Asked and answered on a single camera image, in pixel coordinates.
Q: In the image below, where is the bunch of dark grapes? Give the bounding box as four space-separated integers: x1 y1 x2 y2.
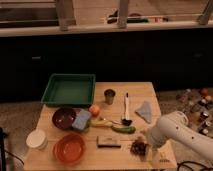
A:
130 140 147 156

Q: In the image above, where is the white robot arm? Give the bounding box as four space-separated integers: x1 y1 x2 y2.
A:
145 111 213 162

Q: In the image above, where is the green cucumber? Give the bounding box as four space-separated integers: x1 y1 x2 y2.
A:
111 126 136 134

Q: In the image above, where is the light blue cloth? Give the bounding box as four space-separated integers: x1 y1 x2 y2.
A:
135 101 152 124

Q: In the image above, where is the brown rectangular block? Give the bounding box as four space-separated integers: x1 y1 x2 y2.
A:
97 136 121 148

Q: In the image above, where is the metal spoon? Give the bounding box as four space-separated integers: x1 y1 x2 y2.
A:
99 117 122 125

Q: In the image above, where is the yellow banana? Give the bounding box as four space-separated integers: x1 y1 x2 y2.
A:
91 120 112 127

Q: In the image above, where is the orange peach fruit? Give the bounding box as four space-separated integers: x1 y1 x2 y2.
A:
89 105 100 117

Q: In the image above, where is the blue sponge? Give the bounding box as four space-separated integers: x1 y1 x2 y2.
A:
72 110 91 131

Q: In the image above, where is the orange plastic bowl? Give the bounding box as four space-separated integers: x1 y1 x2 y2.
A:
53 133 86 165

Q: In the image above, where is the dark red bowl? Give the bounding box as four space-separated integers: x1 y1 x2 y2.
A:
52 108 76 130

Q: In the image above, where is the green plastic tray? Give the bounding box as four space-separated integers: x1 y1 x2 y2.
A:
41 74 96 108

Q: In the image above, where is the white round container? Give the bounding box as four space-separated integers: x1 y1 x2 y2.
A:
26 129 48 150

